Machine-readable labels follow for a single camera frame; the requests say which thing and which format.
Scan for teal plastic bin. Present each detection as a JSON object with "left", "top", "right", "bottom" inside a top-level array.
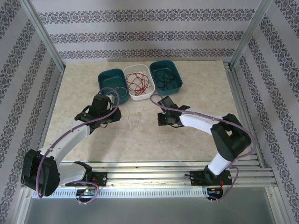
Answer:
[
  {"left": 97, "top": 68, "right": 129, "bottom": 105},
  {"left": 149, "top": 59, "right": 182, "bottom": 96}
]

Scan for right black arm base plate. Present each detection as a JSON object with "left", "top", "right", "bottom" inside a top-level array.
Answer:
[{"left": 190, "top": 170, "right": 232, "bottom": 186}]

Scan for aluminium side rail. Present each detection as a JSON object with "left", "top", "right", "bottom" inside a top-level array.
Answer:
[
  {"left": 32, "top": 69, "right": 65, "bottom": 170},
  {"left": 223, "top": 61, "right": 266, "bottom": 168}
]

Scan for grey metal panel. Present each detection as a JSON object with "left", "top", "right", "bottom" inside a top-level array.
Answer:
[{"left": 23, "top": 197, "right": 275, "bottom": 224}]

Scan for thin black cable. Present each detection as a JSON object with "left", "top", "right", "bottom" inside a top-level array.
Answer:
[
  {"left": 155, "top": 67, "right": 175, "bottom": 82},
  {"left": 156, "top": 77, "right": 176, "bottom": 91}
]

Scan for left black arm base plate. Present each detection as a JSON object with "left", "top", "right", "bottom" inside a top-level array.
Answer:
[{"left": 83, "top": 171, "right": 108, "bottom": 187}]

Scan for white slotted cable duct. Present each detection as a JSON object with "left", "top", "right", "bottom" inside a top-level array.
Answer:
[{"left": 50, "top": 188, "right": 208, "bottom": 198}]

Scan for aluminium frame post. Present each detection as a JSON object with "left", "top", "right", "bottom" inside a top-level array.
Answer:
[
  {"left": 20, "top": 0, "right": 65, "bottom": 72},
  {"left": 230, "top": 0, "right": 274, "bottom": 68}
]

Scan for white plastic bin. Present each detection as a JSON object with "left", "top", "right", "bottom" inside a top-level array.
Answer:
[{"left": 123, "top": 64, "right": 156, "bottom": 101}]

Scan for long aluminium frame rails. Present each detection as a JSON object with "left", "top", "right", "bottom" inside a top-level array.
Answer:
[{"left": 22, "top": 160, "right": 278, "bottom": 189}]

